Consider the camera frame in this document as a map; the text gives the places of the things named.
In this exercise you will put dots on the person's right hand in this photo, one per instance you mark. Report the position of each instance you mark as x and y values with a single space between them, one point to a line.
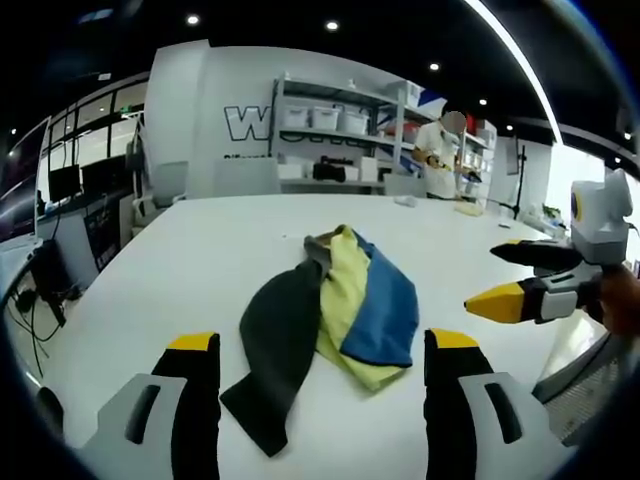
620 300

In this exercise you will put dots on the green potted plant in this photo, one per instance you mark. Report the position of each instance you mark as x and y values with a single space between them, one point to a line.
552 214

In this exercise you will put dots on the pale yellow cloth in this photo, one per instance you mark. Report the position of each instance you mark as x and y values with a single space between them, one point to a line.
469 209

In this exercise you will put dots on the white storage bin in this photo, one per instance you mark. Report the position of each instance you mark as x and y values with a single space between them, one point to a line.
326 117
356 121
294 116

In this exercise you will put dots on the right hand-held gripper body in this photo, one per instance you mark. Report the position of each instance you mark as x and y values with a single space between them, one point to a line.
602 225

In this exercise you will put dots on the black computer monitor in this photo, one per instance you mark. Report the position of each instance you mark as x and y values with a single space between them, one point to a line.
102 176
64 182

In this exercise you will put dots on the ceiling light strip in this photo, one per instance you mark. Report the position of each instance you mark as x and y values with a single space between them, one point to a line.
525 70

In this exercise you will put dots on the grey metal shelving unit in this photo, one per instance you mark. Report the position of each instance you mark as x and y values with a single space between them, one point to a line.
350 130

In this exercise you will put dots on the grey office chair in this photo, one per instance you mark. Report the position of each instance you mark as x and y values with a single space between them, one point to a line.
160 187

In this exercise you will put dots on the grey chair back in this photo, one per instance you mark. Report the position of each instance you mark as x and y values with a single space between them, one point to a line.
247 177
404 185

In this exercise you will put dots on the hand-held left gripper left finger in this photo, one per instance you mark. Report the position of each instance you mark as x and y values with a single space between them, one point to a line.
150 430

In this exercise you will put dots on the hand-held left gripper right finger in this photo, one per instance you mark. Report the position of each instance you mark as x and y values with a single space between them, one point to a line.
480 430

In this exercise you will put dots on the black tripod stand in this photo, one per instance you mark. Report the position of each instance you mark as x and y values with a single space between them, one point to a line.
520 185

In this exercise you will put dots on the small white cloth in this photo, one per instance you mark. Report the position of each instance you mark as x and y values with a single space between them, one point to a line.
406 201

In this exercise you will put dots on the large dark display screen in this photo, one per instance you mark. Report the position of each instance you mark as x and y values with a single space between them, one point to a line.
20 190

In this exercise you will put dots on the black bag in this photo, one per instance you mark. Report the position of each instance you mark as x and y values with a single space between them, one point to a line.
329 171

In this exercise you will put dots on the grey mesh panel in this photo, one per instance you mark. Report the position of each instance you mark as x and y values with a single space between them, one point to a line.
595 385

